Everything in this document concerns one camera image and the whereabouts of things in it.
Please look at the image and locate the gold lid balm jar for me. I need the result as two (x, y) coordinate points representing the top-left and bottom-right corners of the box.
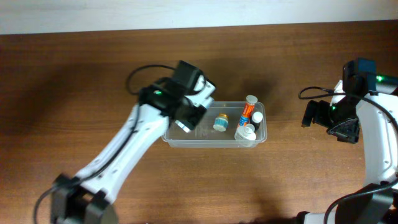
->
(213, 113), (229, 132)

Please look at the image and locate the dark bottle white cap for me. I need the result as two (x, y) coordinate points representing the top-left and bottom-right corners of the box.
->
(250, 111), (264, 131)

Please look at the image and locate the orange glue stick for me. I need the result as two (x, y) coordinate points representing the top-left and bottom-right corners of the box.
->
(238, 95), (258, 127)

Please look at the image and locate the white calamine lotion bottle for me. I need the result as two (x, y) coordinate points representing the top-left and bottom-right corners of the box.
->
(234, 124), (256, 147)

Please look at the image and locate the white Panadol box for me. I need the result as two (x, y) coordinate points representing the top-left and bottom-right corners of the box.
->
(175, 120), (191, 133)

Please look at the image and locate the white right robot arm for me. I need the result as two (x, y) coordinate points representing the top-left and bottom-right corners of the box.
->
(294, 58), (397, 223)

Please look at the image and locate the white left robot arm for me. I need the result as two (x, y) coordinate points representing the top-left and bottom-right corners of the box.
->
(49, 61), (216, 223)

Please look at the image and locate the clear plastic container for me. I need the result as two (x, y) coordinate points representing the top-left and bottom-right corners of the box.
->
(162, 101), (267, 148)

